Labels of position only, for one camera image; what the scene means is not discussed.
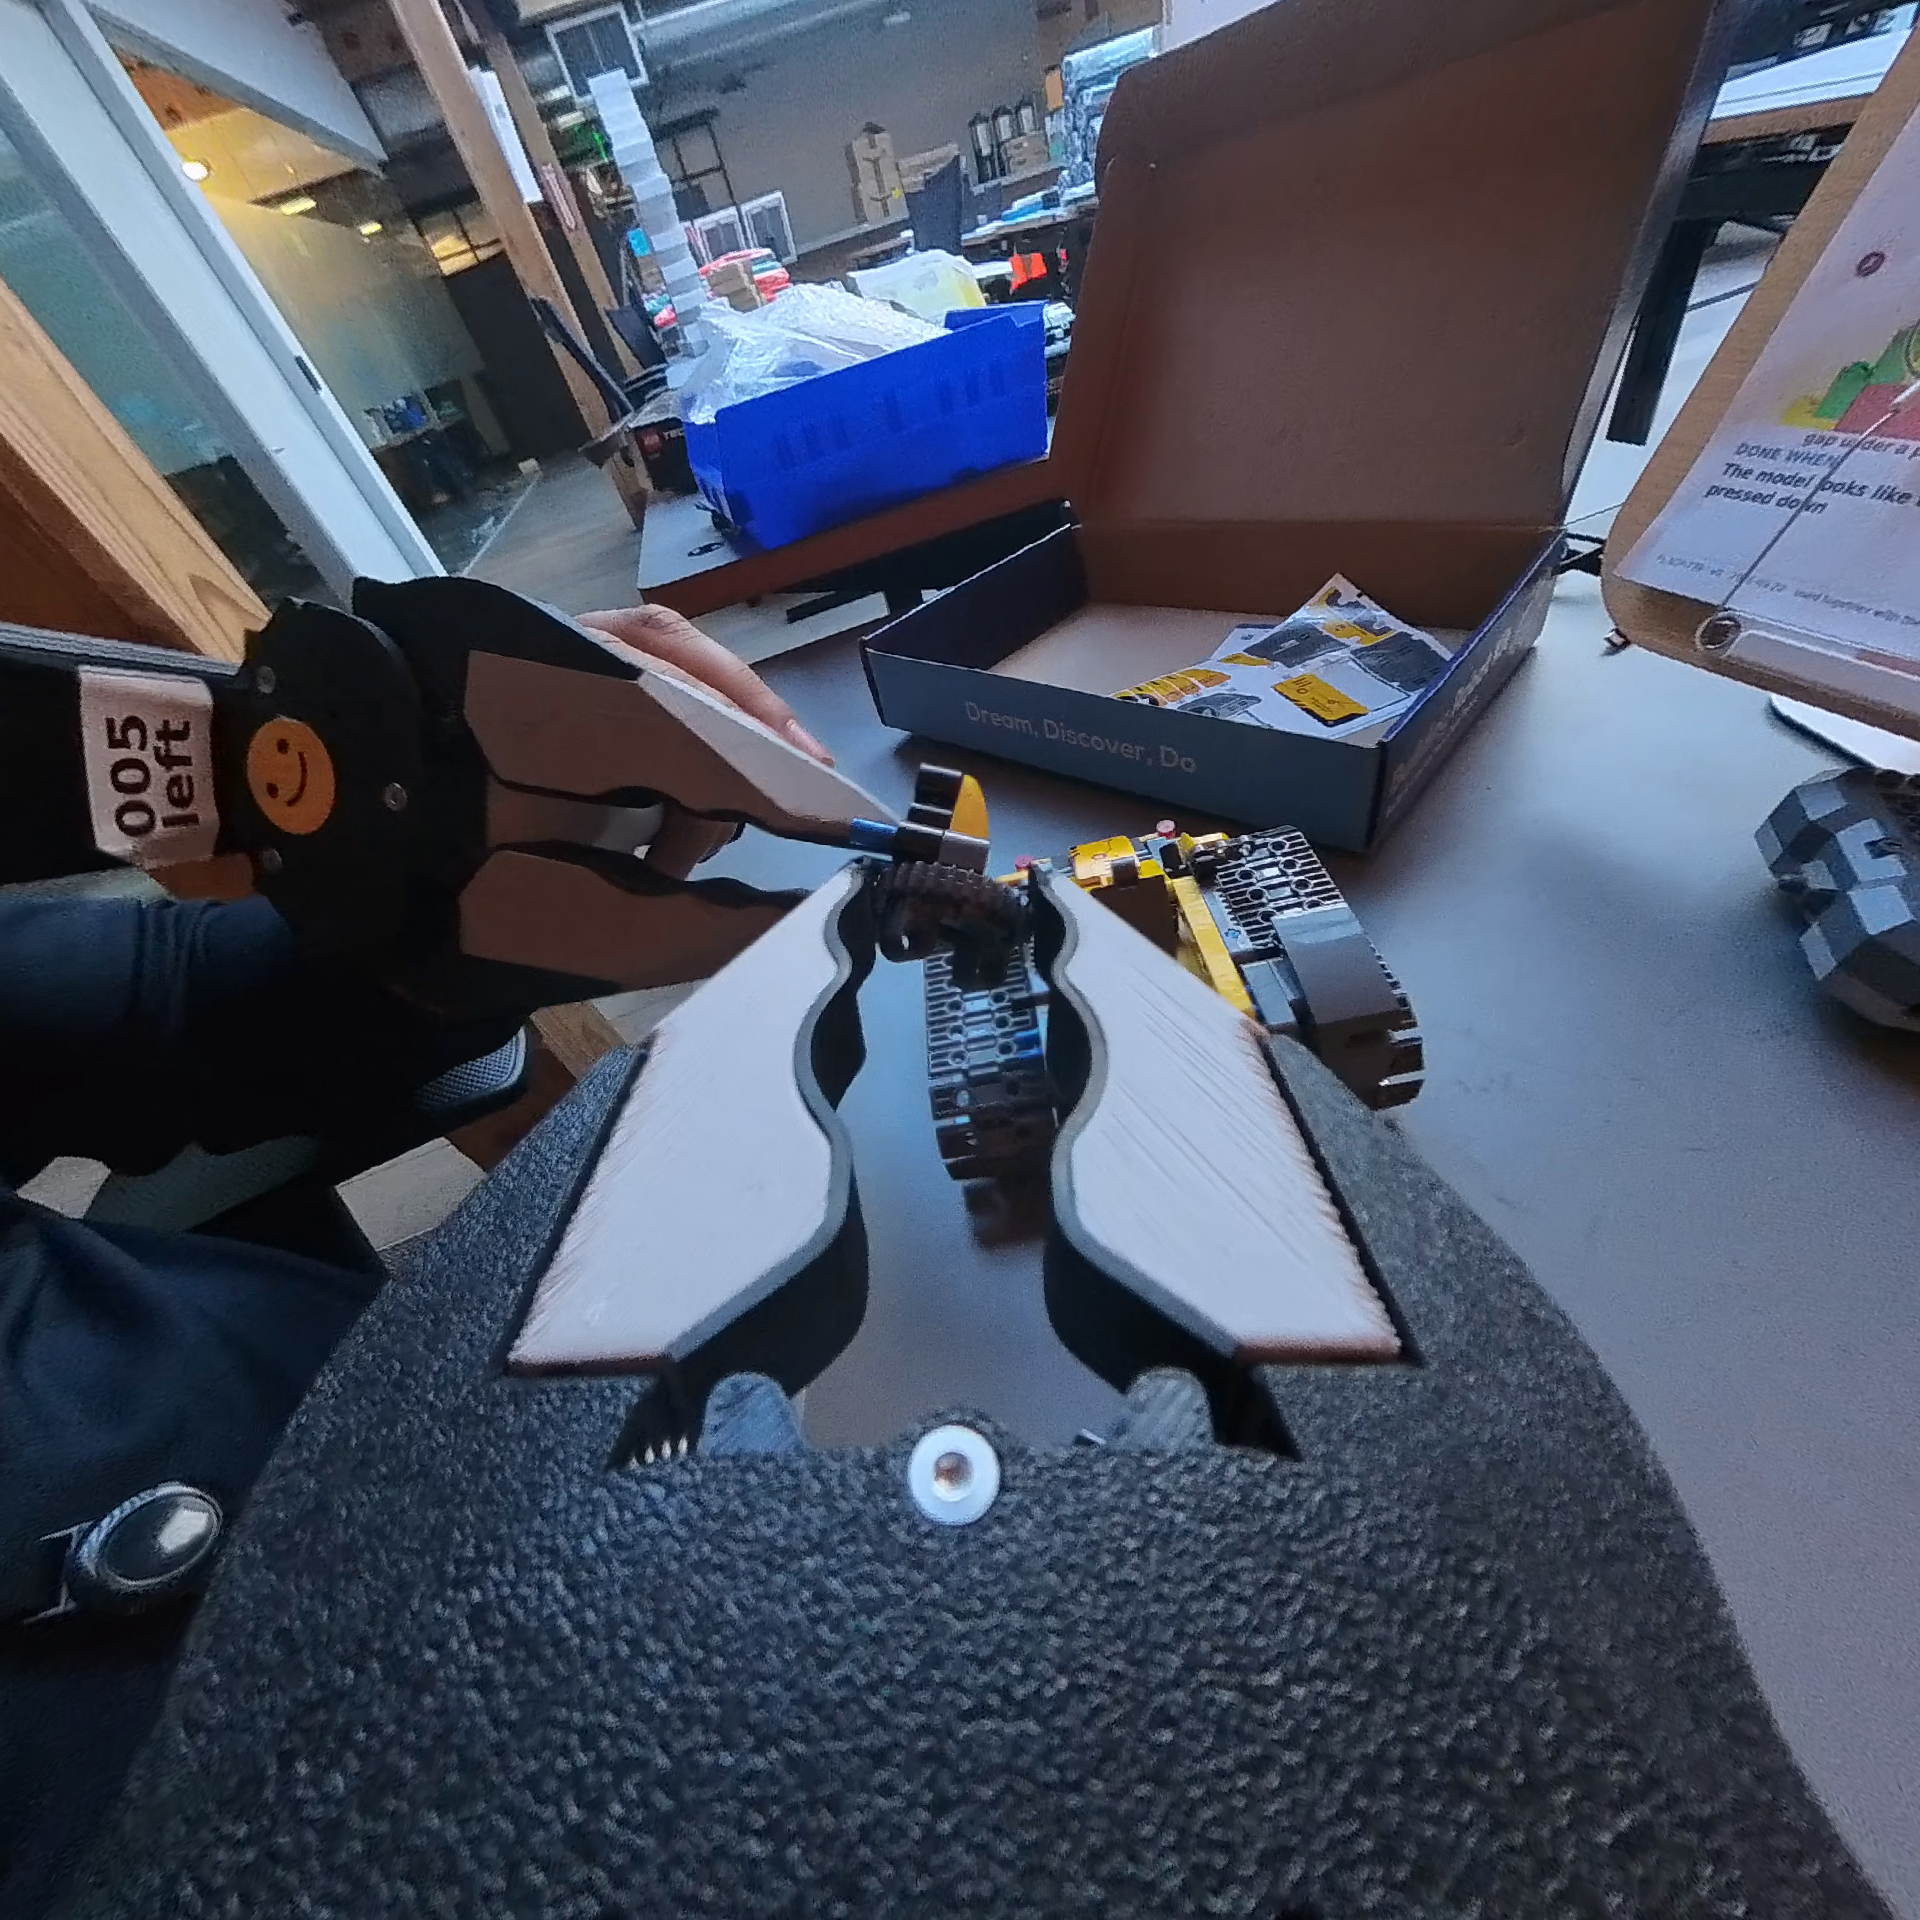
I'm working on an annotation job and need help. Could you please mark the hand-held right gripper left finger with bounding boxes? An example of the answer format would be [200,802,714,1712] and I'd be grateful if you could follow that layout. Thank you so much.
[509,872,881,1388]

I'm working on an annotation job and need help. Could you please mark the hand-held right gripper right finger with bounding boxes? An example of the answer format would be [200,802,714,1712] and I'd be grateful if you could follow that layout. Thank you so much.
[1038,872,1406,1373]

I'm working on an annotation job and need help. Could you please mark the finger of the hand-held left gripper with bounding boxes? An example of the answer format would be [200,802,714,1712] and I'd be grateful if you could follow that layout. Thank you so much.
[452,838,812,997]
[473,635,903,850]

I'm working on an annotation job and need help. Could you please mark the yellow grey toy bulldozer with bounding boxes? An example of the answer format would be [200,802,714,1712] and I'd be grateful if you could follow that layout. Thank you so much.
[858,764,1429,1208]

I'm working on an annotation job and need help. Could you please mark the grey desk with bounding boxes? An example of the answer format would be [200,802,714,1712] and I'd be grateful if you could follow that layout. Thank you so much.
[452,241,1920,1890]

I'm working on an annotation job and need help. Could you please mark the person's left hand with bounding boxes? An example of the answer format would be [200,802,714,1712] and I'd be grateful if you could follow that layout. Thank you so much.
[577,599,833,764]

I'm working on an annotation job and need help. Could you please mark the wooden table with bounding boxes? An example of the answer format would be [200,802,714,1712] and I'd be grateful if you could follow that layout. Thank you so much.
[635,452,1070,620]

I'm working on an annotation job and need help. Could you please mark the blue plastic bin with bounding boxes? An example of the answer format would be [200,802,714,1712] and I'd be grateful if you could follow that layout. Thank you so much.
[687,302,1054,552]

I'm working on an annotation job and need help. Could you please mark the white plastic bag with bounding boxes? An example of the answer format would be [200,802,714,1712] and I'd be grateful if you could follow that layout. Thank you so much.
[667,255,992,424]

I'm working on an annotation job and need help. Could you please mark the navy box base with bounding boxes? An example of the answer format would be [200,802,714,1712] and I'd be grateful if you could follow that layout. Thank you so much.
[862,526,1566,855]

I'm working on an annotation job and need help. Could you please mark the person's dark blue jacket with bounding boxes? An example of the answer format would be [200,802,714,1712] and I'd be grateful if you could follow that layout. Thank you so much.
[0,875,617,1920]

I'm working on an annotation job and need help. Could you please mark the printed booklet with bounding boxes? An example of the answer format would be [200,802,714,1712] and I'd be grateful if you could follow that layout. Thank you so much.
[1123,575,1462,751]

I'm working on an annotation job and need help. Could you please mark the black toy part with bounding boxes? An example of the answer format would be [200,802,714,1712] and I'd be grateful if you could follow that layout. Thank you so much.
[1754,764,1920,1041]

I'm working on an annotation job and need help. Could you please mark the open cardboard box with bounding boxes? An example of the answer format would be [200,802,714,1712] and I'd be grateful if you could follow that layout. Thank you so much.
[1052,0,1749,623]

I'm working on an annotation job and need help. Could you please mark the instruction sheet board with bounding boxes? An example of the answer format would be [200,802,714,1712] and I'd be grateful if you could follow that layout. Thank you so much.
[1602,31,1920,740]

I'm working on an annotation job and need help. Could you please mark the wooden post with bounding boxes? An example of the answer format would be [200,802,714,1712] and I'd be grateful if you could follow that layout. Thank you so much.
[0,288,273,660]

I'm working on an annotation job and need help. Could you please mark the round black strap device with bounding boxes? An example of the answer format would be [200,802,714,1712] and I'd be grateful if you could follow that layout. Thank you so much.
[54,1483,231,1624]

